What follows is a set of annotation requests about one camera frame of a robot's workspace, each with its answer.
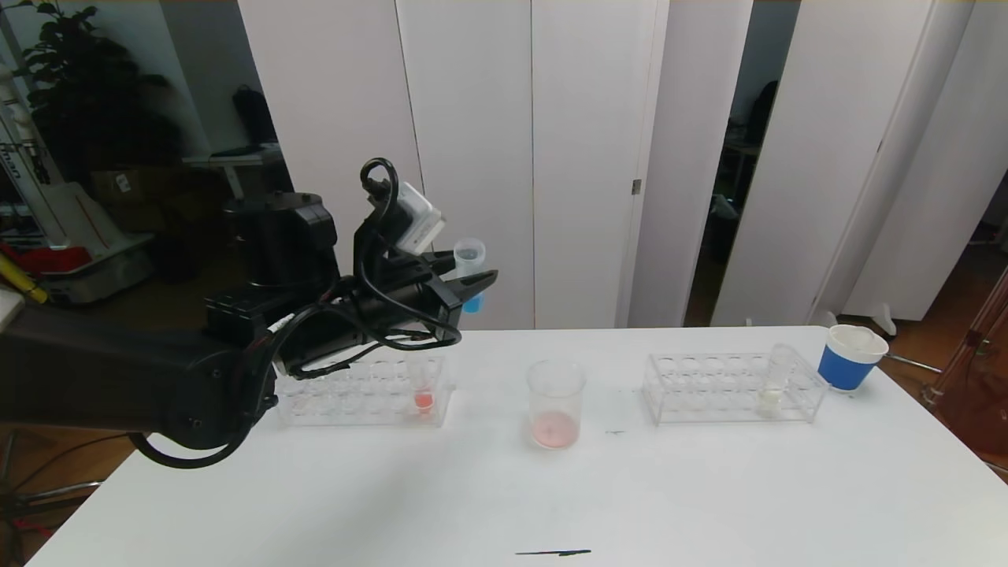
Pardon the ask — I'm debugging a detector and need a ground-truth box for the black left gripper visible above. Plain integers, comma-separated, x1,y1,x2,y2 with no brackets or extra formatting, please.
334,250,499,347

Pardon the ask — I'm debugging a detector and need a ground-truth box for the test tube with blue pigment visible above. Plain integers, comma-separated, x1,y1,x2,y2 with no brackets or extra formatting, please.
454,238,487,314

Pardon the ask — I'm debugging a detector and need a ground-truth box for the clear plastic test tube rack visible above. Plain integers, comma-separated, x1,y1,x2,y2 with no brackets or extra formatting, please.
642,351,829,424
273,350,458,428

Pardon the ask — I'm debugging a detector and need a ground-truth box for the clear glass beaker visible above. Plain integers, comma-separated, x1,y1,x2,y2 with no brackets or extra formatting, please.
526,359,587,451

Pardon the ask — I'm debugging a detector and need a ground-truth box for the test tube with yellow pigment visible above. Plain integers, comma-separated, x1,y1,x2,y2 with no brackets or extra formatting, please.
756,344,798,417

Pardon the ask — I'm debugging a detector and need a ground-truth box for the white folding screen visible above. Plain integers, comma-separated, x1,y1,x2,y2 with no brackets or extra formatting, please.
239,0,753,332
709,0,1008,328

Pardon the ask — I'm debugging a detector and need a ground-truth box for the white desk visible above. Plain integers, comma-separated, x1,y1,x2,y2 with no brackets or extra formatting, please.
183,146,294,249

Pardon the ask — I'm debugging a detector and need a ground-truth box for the black backpack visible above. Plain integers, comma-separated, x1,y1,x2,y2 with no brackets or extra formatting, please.
232,84,279,145

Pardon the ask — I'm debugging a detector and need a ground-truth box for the brown cardboard box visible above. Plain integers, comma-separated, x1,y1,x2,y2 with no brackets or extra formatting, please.
89,165,190,208

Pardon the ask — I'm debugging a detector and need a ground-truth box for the white machine base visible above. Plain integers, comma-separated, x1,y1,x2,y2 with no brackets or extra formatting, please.
39,181,156,304

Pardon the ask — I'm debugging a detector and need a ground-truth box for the blue white paper cup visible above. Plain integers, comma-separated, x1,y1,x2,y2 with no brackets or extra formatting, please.
817,324,889,393

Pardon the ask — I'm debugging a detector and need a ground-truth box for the red plastic object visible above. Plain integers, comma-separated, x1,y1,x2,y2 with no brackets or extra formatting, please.
0,243,91,276

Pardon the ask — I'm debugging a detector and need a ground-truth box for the dark green potted plant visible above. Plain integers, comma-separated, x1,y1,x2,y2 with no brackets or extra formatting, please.
16,0,182,186

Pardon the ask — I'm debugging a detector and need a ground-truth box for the white screen foot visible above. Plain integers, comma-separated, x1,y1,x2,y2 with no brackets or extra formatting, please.
862,306,899,341

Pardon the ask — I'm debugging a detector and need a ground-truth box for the yellow pole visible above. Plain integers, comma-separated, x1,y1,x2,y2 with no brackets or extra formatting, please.
0,252,50,305

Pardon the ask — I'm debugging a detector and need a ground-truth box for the white banner stand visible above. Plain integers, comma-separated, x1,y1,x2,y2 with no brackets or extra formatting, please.
0,63,68,249

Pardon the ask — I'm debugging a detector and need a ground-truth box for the brown metal stand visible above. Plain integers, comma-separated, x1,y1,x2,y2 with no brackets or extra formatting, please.
921,268,1008,465

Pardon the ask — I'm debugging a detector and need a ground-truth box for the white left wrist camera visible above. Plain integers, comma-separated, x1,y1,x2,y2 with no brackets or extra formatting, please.
394,182,447,255

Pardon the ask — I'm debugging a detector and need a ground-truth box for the black left camera cable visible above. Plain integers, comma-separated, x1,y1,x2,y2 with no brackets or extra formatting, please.
358,157,464,354

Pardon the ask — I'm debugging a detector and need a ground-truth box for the black floor cable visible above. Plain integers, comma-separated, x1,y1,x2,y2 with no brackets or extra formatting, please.
0,433,135,505

